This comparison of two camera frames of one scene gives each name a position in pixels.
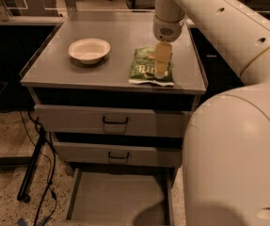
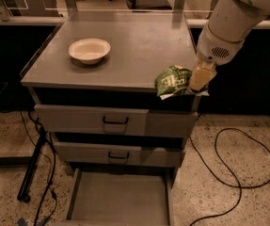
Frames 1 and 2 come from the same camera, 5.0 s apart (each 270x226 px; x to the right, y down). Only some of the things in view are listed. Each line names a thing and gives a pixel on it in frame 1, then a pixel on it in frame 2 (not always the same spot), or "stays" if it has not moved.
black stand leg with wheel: x=23 y=187 stays
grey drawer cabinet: x=102 y=125 stays
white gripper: x=167 y=30 → x=215 y=48
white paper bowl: x=89 y=50 stays
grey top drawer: x=112 y=120 stays
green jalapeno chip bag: x=144 y=68 → x=175 y=80
